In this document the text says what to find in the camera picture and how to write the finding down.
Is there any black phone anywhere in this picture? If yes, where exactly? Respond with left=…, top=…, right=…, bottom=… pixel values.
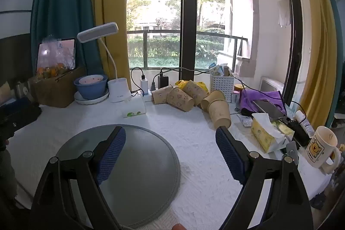
left=252, top=99, right=288, bottom=122

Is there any black window frame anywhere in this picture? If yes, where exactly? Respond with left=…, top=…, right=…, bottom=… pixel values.
left=127, top=0, right=301, bottom=109

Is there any clear plastic bag of oranges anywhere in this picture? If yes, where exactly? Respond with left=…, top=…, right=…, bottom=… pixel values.
left=36, top=35, right=76, bottom=78

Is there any white textured tablecloth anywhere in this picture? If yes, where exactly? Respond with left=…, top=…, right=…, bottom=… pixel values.
left=5, top=95, right=332, bottom=230

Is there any yellow tissue pack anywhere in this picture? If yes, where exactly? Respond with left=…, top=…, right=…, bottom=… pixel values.
left=251, top=113, right=296, bottom=153

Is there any brown cardboard box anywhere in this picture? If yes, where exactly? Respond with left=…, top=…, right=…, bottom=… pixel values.
left=28, top=66, right=87, bottom=108

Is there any orange lid jar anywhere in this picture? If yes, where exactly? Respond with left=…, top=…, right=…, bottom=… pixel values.
left=233, top=84, right=246, bottom=104

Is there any black charger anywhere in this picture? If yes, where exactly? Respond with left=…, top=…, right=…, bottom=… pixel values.
left=158, top=74, right=169, bottom=89

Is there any white leaf print tissue box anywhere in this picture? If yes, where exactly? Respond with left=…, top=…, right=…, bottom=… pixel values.
left=122, top=95, right=147, bottom=119

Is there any yellow plastic bag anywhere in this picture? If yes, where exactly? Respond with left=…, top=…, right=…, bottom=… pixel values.
left=175, top=80, right=209, bottom=94

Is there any black power bank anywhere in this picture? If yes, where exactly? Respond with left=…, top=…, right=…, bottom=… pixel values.
left=283, top=117, right=312, bottom=147

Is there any grey round mat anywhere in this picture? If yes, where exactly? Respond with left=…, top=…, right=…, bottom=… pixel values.
left=55, top=124, right=181, bottom=229

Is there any teal curtain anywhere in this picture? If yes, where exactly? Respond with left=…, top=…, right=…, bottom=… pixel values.
left=315, top=0, right=345, bottom=127
left=31, top=0, right=99, bottom=77

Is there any white plastic basket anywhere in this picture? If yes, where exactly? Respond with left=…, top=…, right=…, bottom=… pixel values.
left=210, top=72, right=234, bottom=103

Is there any blue bowl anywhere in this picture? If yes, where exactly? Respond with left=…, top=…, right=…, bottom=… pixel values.
left=74, top=74, right=108, bottom=100

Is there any yellow curtain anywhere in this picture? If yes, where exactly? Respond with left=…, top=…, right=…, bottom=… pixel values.
left=292, top=0, right=339, bottom=128
left=92, top=0, right=132, bottom=91

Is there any clear blister pack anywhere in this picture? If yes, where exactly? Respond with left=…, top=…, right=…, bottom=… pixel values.
left=237, top=114, right=254, bottom=128

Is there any black balcony railing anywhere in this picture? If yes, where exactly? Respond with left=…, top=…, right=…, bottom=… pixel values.
left=127, top=29, right=248, bottom=70

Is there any pink bowl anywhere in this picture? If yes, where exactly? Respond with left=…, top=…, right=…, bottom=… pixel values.
left=79, top=74, right=105, bottom=85

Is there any white plate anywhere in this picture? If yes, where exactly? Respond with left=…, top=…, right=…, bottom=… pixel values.
left=74, top=88, right=110, bottom=105

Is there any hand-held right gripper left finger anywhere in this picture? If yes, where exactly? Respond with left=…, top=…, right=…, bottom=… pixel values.
left=30, top=125, right=127, bottom=230

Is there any blue white packet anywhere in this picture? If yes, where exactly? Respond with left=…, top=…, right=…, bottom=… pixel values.
left=209, top=63, right=232, bottom=77

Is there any black cable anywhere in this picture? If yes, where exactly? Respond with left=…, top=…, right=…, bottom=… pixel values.
left=161, top=67, right=215, bottom=77
left=131, top=67, right=145, bottom=93

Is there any white power strip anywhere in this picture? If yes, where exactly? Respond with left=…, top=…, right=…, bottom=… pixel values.
left=132, top=88, right=154, bottom=102

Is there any white desk lamp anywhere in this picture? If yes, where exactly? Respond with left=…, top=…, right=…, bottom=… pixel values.
left=77, top=22, right=132, bottom=103

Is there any white hanging cloth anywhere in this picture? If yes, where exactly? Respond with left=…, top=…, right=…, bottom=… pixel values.
left=277, top=0, right=292, bottom=28

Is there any printed brown paper cup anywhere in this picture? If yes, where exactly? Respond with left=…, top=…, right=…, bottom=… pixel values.
left=152, top=85, right=173, bottom=104
left=200, top=90, right=226, bottom=112
left=208, top=99, right=232, bottom=130
left=166, top=87, right=195, bottom=112
left=183, top=80, right=209, bottom=107

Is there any white bear print mug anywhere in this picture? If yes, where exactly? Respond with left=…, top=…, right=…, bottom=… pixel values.
left=304, top=126, right=342, bottom=174

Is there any purple cloth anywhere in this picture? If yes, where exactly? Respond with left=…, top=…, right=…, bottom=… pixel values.
left=240, top=88, right=286, bottom=113

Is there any white appliance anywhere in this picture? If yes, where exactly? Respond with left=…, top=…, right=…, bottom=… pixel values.
left=260, top=76, right=285, bottom=94

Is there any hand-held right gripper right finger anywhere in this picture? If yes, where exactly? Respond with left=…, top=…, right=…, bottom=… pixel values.
left=215, top=125, right=320, bottom=230

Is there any white tube bottle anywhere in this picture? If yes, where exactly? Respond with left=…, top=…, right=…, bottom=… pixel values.
left=294, top=110, right=316, bottom=138

